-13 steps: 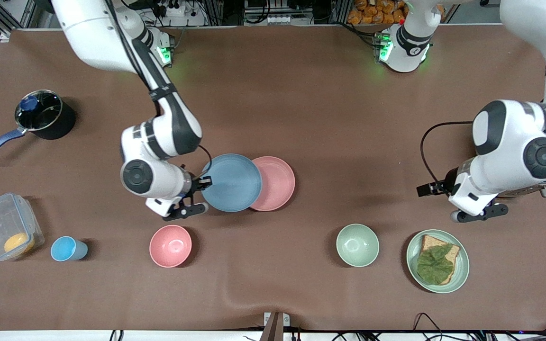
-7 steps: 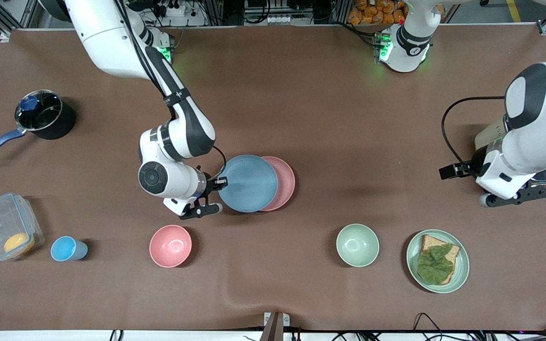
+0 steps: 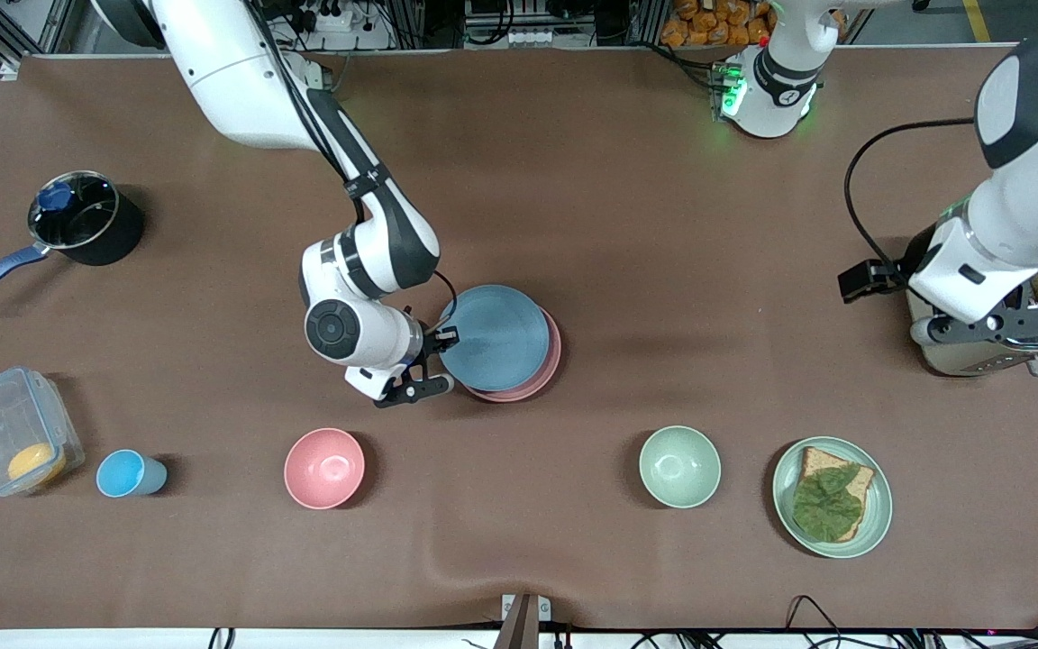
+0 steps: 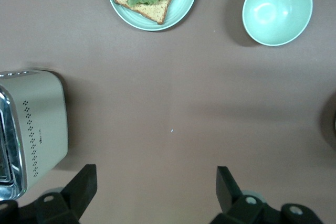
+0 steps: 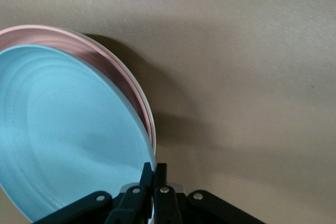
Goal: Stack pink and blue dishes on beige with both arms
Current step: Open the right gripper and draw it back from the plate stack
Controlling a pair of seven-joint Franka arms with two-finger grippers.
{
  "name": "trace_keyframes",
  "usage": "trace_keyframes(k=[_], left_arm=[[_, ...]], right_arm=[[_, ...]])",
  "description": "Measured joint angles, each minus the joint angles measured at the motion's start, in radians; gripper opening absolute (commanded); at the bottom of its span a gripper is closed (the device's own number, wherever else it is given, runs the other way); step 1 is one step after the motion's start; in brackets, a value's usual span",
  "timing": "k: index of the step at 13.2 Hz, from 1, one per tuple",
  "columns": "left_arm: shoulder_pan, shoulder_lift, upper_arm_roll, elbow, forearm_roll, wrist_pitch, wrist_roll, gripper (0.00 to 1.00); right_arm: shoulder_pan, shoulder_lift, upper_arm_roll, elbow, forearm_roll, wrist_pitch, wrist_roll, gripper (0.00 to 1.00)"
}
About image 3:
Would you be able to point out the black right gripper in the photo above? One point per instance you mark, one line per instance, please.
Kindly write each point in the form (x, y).
(430, 346)

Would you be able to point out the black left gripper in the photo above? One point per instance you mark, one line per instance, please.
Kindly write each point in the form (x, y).
(908, 257)

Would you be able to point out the blue plate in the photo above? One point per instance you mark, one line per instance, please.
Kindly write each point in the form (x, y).
(496, 338)

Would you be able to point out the pink plate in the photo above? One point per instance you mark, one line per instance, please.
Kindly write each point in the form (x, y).
(556, 353)

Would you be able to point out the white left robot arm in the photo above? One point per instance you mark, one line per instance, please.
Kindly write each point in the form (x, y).
(1024, 207)

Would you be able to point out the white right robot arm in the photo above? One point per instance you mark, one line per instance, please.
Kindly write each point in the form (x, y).
(240, 81)

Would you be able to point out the silver beige toaster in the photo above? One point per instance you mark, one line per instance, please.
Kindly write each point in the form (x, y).
(960, 361)

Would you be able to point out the pink bowl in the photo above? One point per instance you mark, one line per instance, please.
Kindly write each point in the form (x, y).
(324, 469)

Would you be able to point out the toast slice under lettuce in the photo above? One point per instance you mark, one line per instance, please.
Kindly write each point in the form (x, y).
(821, 461)

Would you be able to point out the green plate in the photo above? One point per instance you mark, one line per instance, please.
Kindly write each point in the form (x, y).
(878, 491)

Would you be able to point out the brown table mat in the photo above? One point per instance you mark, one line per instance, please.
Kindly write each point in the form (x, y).
(663, 198)

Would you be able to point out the green lettuce leaf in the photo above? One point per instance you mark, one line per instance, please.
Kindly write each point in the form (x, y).
(825, 505)

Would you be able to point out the green bowl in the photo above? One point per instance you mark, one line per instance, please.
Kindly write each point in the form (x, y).
(679, 467)

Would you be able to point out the bag of orange snacks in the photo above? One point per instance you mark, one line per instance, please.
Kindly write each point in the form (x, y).
(708, 22)

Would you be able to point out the white power strip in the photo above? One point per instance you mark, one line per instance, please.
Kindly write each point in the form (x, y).
(334, 20)
(532, 39)

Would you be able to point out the blue cup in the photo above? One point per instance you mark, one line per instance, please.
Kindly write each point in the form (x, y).
(122, 474)

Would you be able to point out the glass lid blue knob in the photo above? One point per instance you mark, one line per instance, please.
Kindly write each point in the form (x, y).
(86, 212)

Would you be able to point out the yellow round fruit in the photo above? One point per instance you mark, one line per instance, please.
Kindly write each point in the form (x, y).
(32, 463)

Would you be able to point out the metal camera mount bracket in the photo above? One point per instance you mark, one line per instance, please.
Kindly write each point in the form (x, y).
(526, 622)

